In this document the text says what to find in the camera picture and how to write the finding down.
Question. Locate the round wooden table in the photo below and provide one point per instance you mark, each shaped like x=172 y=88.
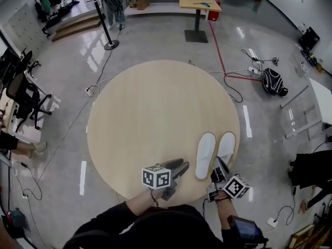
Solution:
x=155 y=113

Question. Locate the blue tool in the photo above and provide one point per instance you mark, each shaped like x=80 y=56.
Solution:
x=203 y=4

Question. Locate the white slipper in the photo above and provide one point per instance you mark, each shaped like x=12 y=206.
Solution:
x=205 y=152
x=227 y=144

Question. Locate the white shelving unit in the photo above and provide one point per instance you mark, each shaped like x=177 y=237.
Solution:
x=155 y=8

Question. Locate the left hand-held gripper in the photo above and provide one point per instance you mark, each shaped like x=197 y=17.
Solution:
x=155 y=178

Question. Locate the white desk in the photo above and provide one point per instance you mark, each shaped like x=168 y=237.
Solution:
x=321 y=100

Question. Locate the light wooden desk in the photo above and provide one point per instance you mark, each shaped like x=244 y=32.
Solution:
x=7 y=113

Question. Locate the black coat rack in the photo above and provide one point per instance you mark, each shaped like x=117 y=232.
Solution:
x=111 y=45

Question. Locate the black office chair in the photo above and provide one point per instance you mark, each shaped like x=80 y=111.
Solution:
x=24 y=61
x=23 y=100

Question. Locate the clothes rack with garments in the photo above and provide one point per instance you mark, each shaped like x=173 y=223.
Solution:
x=48 y=1

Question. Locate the small square wooden table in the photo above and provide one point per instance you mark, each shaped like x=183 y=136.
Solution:
x=199 y=5

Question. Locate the black wheeled case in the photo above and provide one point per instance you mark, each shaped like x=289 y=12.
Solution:
x=308 y=39

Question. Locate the green and red tool case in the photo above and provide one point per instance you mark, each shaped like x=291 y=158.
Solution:
x=16 y=216

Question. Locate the white locker cabinet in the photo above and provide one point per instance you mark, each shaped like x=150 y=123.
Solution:
x=26 y=30

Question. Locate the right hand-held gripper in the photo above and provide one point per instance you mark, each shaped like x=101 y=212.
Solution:
x=234 y=187

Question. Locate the wooden steps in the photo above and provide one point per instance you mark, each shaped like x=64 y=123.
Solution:
x=75 y=28

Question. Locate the yellow metal rack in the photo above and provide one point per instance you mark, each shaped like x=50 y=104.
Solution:
x=301 y=233

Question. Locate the person's black clothing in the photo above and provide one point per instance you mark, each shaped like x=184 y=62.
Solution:
x=155 y=229

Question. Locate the black backpack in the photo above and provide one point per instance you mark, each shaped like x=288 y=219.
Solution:
x=273 y=82

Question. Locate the person's left forearm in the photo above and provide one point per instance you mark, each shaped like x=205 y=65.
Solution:
x=140 y=204

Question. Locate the red box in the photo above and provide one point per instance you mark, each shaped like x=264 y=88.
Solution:
x=214 y=14

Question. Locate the cardboard box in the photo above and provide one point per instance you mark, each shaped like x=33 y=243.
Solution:
x=142 y=3

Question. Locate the person's right forearm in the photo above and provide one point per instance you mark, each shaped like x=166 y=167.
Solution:
x=227 y=214

